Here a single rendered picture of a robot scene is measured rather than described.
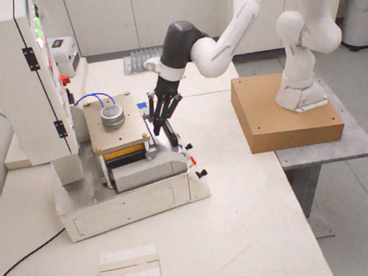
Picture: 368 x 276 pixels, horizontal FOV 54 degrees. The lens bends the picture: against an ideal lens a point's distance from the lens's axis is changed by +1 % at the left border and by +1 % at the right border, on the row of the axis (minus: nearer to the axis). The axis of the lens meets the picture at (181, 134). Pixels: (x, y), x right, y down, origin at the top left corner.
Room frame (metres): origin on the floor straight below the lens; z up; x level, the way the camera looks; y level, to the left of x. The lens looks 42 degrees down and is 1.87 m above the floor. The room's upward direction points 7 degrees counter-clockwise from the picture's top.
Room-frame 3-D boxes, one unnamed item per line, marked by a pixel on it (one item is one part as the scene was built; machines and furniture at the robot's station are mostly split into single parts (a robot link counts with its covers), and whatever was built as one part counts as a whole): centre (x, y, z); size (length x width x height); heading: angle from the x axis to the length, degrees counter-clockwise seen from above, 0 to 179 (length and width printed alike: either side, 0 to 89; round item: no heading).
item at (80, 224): (0.99, 0.22, 0.84); 0.53 x 0.37 x 0.17; 105
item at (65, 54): (1.89, 0.66, 0.88); 0.25 x 0.20 x 0.17; 87
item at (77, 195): (0.96, 0.25, 0.93); 0.46 x 0.35 x 0.01; 105
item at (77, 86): (1.59, 0.65, 0.77); 0.84 x 0.30 x 0.04; 3
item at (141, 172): (0.85, 0.12, 0.96); 0.25 x 0.05 x 0.07; 105
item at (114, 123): (0.98, 0.26, 1.08); 0.31 x 0.24 x 0.13; 15
